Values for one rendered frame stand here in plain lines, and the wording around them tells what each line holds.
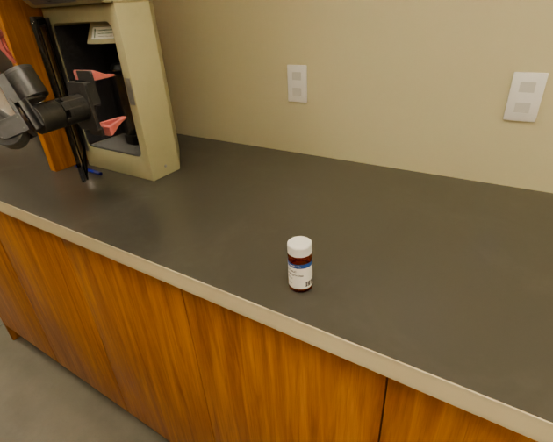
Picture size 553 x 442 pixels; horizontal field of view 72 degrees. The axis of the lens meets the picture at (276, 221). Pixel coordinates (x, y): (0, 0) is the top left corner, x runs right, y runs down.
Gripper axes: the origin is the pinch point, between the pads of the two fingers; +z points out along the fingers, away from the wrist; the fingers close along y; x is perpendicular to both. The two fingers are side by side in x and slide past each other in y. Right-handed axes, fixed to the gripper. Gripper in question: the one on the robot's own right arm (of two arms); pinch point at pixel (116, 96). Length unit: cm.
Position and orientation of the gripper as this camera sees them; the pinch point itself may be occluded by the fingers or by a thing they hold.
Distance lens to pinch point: 101.7
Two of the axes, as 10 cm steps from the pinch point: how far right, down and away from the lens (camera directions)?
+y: -0.8, -8.6, -5.0
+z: 5.2, -4.7, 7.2
